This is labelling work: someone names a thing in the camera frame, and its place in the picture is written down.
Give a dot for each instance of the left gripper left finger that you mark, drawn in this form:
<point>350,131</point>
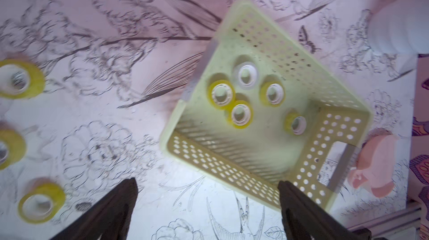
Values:
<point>108,219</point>

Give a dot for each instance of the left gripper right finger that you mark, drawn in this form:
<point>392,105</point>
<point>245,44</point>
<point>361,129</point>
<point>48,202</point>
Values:
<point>303,219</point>

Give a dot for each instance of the yellow tape roll seven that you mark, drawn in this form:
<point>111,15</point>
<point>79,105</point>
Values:
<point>42,203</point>

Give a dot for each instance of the yellow tape roll one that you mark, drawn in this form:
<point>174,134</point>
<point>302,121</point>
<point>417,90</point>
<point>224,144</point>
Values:
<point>294,123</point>

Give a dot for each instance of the green plastic storage basket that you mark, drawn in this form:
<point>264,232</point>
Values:
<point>255,159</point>

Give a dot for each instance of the yellow tape roll three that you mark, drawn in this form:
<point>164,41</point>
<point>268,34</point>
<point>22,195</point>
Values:
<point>13,147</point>

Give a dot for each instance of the yellow tape roll six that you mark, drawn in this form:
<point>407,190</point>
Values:
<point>239,114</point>

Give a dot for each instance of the yellow tape roll five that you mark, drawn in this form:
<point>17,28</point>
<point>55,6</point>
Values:
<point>272,94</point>

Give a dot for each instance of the yellow tape roll four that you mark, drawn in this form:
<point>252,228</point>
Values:
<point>221,94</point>

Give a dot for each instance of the clear white tape roll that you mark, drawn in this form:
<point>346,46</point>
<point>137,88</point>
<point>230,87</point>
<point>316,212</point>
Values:
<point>246,75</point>

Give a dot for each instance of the yellow tape roll two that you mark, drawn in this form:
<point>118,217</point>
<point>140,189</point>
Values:
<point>21,80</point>

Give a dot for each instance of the white pot with succulent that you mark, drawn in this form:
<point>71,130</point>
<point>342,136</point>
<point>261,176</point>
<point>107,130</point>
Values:
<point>402,27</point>

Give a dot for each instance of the aluminium front rail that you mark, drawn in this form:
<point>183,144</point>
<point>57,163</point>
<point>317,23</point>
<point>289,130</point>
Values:
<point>401,225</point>

